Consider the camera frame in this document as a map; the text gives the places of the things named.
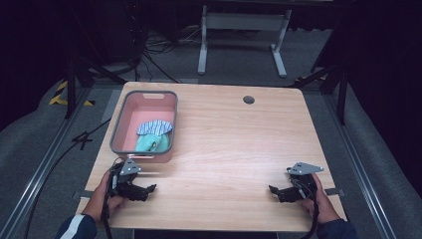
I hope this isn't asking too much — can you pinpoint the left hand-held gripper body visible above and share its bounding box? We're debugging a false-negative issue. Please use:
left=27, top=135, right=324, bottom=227
left=107, top=157, right=142, bottom=199

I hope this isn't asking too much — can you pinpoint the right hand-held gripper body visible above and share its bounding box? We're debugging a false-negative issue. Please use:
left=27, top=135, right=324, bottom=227
left=286, top=161, right=325, bottom=201

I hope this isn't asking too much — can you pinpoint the person's right hand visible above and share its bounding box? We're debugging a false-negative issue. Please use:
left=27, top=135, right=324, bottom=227
left=300, top=173, right=342, bottom=225

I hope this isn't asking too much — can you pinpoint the person's left hand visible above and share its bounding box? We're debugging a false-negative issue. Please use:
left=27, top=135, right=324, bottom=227
left=81, top=169, right=126, bottom=224

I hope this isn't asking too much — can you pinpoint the teal cloth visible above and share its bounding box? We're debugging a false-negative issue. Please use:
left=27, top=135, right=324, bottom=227
left=134, top=131, right=171, bottom=153

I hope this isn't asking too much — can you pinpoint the blue striped cloth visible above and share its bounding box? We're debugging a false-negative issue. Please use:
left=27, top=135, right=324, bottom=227
left=136, top=119, right=174, bottom=136

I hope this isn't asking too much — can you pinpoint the pink basket with grey rim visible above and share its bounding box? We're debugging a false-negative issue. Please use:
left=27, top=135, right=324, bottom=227
left=109, top=90, right=179, bottom=164

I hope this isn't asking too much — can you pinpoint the black tripod stand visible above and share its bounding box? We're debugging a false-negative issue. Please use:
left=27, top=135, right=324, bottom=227
left=291, top=61, right=350, bottom=126
left=64, top=55, right=127, bottom=120

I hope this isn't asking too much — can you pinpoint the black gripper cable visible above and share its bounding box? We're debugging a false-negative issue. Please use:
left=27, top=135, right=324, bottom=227
left=101, top=158, right=124, bottom=239
left=289, top=177, right=320, bottom=239

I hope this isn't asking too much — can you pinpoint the aluminium floor rail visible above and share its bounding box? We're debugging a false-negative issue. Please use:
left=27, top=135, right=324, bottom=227
left=0, top=84, right=98, bottom=239
left=322, top=93, right=398, bottom=239

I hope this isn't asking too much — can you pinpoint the black floor cable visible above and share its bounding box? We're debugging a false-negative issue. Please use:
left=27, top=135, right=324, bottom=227
left=24, top=117, right=112, bottom=239

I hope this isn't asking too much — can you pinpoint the tangle of black cables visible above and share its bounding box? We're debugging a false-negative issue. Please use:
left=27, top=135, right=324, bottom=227
left=130, top=3, right=203, bottom=84

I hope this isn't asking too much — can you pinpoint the grey metal table frame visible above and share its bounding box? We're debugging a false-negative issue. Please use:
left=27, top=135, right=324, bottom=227
left=197, top=4, right=293, bottom=79

